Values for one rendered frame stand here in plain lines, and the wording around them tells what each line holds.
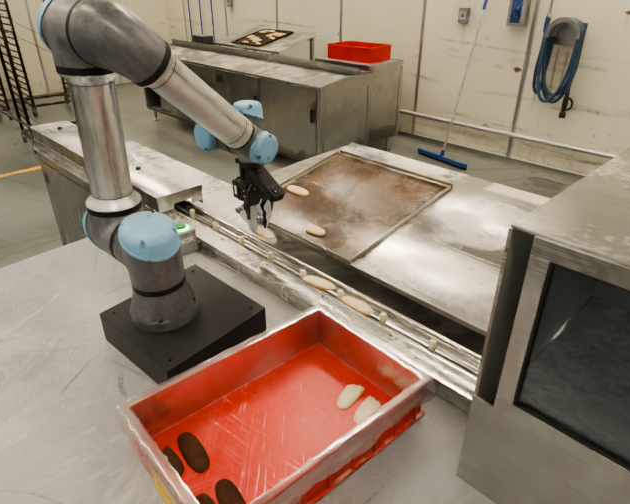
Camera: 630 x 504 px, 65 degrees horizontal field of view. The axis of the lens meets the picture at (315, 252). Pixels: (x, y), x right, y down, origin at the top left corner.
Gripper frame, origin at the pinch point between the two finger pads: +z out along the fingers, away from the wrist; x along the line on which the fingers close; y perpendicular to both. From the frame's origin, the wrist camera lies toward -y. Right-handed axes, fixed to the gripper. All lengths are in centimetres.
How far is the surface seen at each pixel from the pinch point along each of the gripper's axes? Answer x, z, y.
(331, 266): -12.7, 11.9, -16.2
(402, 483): 32, 12, -74
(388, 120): -316, 63, 190
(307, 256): -11.9, 11.9, -6.9
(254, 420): 41, 11, -46
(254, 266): 7.6, 7.5, -5.6
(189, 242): 12.0, 8.0, 20.6
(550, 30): -350, -23, 65
